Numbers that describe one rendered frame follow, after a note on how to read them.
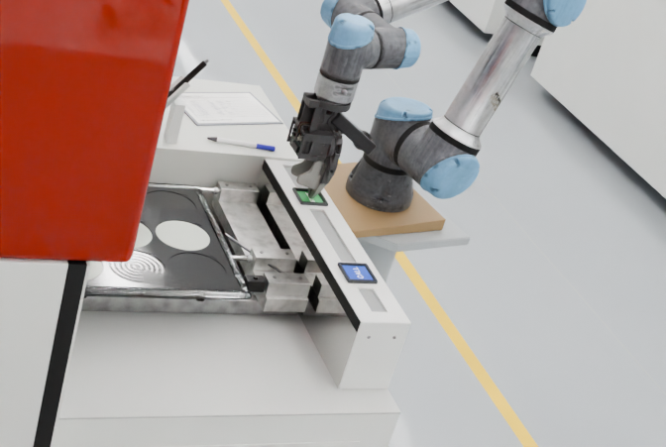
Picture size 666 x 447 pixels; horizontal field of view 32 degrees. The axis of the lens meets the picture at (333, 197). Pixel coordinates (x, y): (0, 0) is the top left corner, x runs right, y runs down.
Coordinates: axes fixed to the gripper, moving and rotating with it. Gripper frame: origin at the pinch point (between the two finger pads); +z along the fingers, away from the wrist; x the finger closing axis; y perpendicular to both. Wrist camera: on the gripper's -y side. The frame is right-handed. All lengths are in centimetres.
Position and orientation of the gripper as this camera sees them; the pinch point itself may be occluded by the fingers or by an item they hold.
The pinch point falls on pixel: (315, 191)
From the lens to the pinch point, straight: 222.6
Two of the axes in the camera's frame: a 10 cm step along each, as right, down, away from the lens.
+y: -9.1, -0.6, -4.2
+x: 3.3, 5.1, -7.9
